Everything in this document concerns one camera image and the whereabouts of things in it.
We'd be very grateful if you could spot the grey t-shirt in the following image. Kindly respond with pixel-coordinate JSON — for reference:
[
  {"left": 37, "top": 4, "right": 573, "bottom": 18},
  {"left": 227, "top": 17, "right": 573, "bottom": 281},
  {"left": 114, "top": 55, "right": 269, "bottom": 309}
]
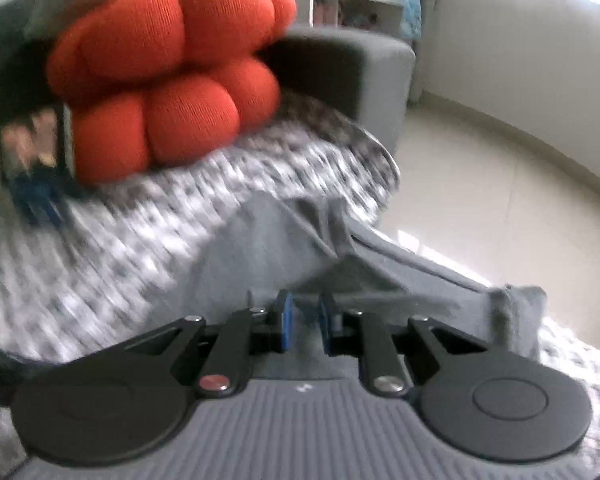
[{"left": 145, "top": 192, "right": 548, "bottom": 381}]

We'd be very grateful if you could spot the dark grey sofa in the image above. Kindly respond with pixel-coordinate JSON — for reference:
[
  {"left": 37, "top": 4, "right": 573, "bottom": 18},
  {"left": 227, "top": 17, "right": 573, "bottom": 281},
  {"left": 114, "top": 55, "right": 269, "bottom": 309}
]
[{"left": 0, "top": 0, "right": 416, "bottom": 161}]

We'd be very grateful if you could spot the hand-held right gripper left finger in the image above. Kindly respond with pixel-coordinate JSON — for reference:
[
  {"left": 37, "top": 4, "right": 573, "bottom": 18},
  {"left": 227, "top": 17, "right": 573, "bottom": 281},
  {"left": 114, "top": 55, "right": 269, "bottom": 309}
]
[{"left": 122, "top": 289, "right": 296, "bottom": 401}]

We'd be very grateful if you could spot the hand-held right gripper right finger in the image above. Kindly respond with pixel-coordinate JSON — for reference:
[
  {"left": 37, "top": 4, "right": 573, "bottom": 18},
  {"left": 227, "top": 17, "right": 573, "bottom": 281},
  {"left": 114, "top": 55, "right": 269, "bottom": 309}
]
[{"left": 319, "top": 292, "right": 491, "bottom": 398}]

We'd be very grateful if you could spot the smartphone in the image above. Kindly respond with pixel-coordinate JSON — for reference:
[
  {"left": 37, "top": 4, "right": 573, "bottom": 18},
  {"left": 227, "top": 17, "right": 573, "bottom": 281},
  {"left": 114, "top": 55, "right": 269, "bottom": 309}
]
[{"left": 0, "top": 105, "right": 76, "bottom": 183}]

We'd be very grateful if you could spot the blue phone stand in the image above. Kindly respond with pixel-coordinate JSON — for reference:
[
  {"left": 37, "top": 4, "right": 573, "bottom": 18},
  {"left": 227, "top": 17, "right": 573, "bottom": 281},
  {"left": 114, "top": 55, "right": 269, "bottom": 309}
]
[{"left": 12, "top": 165, "right": 71, "bottom": 228}]

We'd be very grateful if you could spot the grey white knit blanket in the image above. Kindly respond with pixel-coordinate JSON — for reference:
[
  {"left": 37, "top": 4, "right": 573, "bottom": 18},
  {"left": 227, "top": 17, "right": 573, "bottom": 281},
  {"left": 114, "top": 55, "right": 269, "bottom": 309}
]
[{"left": 0, "top": 92, "right": 600, "bottom": 480}]

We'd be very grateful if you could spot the orange knot cushion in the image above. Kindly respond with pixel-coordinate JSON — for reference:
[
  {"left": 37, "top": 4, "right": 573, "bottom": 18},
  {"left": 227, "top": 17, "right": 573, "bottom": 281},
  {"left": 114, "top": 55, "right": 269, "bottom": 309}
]
[{"left": 45, "top": 0, "right": 298, "bottom": 186}]

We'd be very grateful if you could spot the grey white checked cloth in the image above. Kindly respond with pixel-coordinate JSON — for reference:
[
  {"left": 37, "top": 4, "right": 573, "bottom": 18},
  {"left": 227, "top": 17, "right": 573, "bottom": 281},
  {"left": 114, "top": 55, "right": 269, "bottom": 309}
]
[{"left": 325, "top": 110, "right": 402, "bottom": 201}]

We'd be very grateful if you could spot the grey curtain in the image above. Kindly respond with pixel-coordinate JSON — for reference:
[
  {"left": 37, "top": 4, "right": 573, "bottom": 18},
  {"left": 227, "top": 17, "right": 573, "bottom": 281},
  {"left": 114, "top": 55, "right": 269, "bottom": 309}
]
[{"left": 387, "top": 0, "right": 453, "bottom": 106}]

